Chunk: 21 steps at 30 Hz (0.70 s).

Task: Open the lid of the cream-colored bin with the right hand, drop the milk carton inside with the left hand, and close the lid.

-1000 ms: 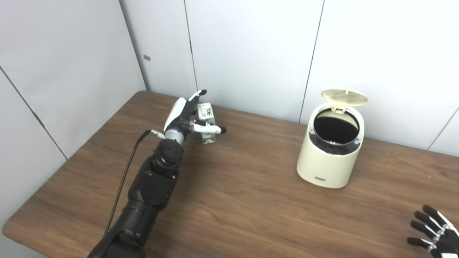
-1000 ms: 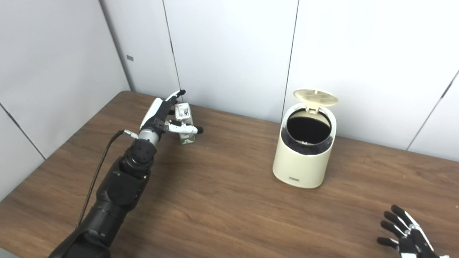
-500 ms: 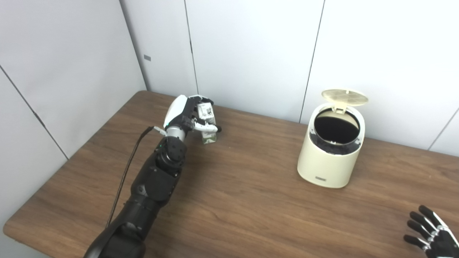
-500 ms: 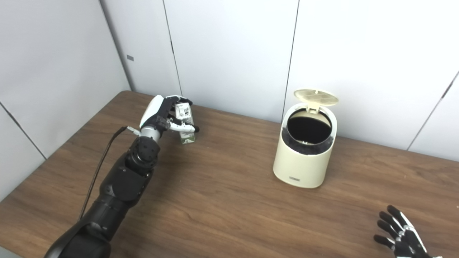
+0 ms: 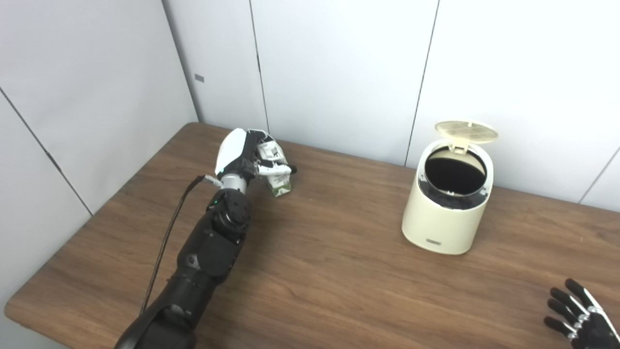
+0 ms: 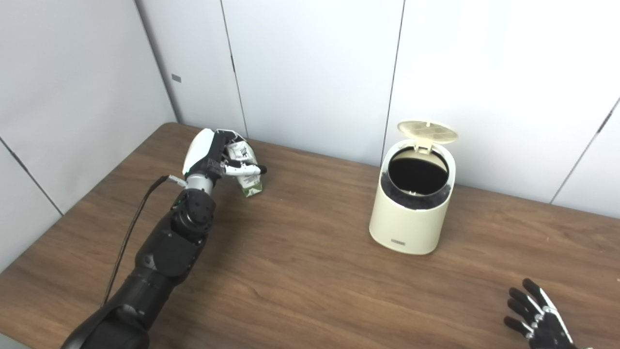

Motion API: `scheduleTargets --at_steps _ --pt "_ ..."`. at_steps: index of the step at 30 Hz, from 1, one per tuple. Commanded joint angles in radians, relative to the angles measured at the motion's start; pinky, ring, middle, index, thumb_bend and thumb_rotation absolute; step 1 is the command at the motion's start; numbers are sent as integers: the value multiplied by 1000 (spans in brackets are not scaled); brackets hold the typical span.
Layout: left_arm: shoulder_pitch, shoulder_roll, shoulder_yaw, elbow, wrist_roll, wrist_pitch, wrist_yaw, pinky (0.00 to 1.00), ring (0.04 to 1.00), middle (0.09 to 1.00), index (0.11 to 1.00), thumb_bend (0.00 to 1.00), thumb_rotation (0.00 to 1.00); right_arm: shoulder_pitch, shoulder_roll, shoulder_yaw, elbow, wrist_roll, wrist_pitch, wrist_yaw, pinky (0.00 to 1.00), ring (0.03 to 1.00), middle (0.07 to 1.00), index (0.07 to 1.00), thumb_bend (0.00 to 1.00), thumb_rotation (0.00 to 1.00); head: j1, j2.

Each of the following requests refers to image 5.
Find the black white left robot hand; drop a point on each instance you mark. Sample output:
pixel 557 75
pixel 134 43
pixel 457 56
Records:
pixel 232 150

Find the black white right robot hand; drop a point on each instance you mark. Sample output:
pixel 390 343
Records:
pixel 593 329

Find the white green milk carton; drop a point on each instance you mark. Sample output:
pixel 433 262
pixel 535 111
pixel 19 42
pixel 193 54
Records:
pixel 280 185

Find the cream round bin lid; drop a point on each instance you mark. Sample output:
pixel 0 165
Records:
pixel 467 131

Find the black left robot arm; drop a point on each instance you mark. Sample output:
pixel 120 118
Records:
pixel 213 247

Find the cream-colored round bin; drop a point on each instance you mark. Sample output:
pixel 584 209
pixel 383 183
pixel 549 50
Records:
pixel 441 225

